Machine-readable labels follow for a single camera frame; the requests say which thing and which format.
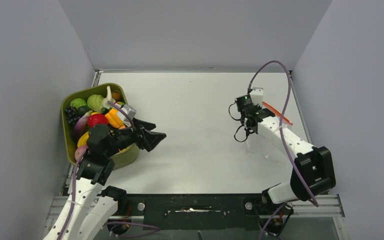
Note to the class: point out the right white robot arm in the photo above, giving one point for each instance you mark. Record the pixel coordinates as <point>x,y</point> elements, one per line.
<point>312,167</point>

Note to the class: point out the light green toy lettuce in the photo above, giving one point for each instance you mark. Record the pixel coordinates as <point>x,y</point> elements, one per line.
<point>95,102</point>

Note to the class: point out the green toy cabbage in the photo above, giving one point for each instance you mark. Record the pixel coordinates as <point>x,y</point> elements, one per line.
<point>77,103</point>

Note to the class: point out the dark green toy avocado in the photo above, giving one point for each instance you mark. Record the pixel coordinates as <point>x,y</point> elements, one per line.
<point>82,110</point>

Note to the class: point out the purple toy onion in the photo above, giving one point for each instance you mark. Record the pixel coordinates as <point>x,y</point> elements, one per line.
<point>80,151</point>

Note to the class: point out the clear zip bag orange zipper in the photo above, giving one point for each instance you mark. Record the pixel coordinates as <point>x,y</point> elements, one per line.
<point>278,114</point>

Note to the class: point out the red toy apple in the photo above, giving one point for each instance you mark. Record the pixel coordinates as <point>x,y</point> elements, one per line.
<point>96,119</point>

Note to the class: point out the yellow toy banana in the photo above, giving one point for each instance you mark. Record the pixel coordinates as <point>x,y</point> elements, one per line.
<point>83,140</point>

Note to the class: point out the orange toy bell pepper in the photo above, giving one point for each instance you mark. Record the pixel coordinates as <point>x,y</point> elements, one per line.
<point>114,120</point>

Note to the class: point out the olive green food bin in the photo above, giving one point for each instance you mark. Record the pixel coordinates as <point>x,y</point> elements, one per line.
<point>122,158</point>

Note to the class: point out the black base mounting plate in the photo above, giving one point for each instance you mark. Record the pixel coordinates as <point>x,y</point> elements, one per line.
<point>216,211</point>

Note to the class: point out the white toy garlic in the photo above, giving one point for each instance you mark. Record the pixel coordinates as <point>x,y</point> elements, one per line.
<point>108,100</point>

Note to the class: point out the small orange toy fruit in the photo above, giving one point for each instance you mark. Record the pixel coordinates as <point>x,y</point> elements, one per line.
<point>117,96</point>

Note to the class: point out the purple toy eggplant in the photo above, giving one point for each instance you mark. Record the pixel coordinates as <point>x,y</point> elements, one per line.
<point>80,126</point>

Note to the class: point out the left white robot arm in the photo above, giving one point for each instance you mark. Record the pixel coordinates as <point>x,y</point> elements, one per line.
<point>91,203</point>

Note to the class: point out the black toy grapes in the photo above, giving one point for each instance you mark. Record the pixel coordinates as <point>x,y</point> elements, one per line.
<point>71,115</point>

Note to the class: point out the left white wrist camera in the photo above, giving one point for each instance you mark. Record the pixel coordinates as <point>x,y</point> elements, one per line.
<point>126,115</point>

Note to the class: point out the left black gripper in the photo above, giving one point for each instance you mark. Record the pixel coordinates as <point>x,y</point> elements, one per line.
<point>150,138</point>

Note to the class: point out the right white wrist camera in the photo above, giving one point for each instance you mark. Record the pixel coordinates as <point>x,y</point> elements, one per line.
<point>257,96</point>

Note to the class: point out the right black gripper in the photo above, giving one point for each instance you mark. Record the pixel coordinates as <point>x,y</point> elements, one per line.
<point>260,108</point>

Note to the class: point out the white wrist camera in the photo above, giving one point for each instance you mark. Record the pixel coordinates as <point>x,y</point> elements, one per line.
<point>126,115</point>
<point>257,96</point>

